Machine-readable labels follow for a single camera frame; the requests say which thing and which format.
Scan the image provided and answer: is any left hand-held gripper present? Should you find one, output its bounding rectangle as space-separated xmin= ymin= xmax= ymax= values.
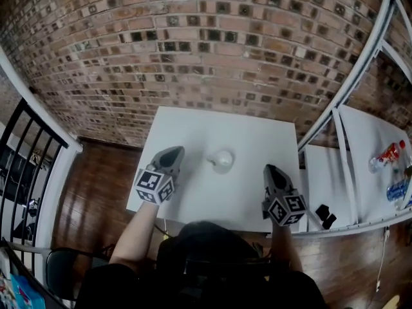
xmin=134 ymin=145 xmax=186 ymax=207

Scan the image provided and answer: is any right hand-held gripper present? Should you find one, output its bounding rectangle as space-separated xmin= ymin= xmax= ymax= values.
xmin=261 ymin=164 xmax=308 ymax=228

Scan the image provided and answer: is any person's right forearm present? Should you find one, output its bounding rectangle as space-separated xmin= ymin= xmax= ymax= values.
xmin=271 ymin=219 xmax=305 ymax=273

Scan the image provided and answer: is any person's left forearm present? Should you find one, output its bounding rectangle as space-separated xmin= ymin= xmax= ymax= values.
xmin=108 ymin=201 xmax=162 ymax=274

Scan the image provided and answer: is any person's black clothing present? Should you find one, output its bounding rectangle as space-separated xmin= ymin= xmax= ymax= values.
xmin=75 ymin=220 xmax=328 ymax=309

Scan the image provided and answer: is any white pillar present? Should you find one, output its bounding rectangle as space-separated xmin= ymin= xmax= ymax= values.
xmin=0 ymin=47 xmax=85 ymax=286

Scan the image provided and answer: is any red label plastic bottle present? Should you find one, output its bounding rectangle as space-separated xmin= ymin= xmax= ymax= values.
xmin=368 ymin=139 xmax=407 ymax=174

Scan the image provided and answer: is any blue label plastic bottle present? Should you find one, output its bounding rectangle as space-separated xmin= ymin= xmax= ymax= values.
xmin=386 ymin=171 xmax=412 ymax=211

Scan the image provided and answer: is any black chair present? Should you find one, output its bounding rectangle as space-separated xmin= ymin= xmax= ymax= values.
xmin=44 ymin=245 xmax=114 ymax=302

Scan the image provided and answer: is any black metal railing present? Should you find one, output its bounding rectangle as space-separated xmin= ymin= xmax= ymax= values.
xmin=0 ymin=97 xmax=70 ymax=263

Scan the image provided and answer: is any colourful printed box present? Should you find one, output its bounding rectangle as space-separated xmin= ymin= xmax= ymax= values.
xmin=0 ymin=245 xmax=46 ymax=309

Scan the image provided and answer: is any white cable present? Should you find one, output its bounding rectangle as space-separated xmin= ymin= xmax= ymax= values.
xmin=375 ymin=225 xmax=392 ymax=293

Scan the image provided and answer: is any white metal frame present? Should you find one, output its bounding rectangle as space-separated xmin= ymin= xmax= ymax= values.
xmin=297 ymin=0 xmax=412 ymax=238

